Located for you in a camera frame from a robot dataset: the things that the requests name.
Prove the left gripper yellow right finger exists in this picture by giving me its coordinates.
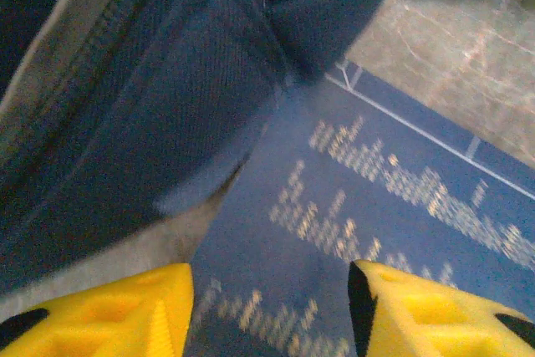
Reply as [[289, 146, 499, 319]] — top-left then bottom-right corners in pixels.
[[347, 259, 535, 357]]

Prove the dark blue printed notebook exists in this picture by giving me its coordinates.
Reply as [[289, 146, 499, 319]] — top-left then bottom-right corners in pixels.
[[183, 59, 535, 357]]

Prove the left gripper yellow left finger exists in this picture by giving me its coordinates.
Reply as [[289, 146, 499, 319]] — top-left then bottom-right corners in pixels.
[[0, 263, 196, 357]]

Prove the navy blue backpack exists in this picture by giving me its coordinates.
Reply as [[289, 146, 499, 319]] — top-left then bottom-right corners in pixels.
[[0, 0, 409, 316]]

